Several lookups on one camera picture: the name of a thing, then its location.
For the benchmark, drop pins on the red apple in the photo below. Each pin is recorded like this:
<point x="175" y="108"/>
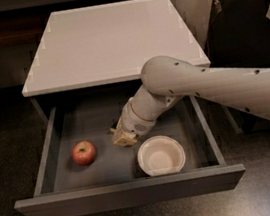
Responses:
<point x="84" y="153"/>

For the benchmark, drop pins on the white paper bowl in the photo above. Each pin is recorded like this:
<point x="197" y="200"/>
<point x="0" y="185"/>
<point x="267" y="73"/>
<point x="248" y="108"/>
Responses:
<point x="161" y="155"/>

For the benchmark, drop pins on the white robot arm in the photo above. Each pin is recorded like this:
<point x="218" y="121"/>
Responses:
<point x="165" y="81"/>

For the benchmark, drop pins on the grey top drawer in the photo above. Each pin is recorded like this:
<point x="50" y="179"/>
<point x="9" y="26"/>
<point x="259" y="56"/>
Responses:
<point x="115" y="180"/>

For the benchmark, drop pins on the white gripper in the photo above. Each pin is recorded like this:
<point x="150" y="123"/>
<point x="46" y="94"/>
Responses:
<point x="131" y="121"/>

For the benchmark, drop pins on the white topped drawer cabinet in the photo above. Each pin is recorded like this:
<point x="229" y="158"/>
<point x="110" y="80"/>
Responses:
<point x="108" y="43"/>

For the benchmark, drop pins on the dark wooden shelf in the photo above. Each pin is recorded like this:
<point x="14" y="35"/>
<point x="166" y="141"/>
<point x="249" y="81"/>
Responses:
<point x="26" y="26"/>

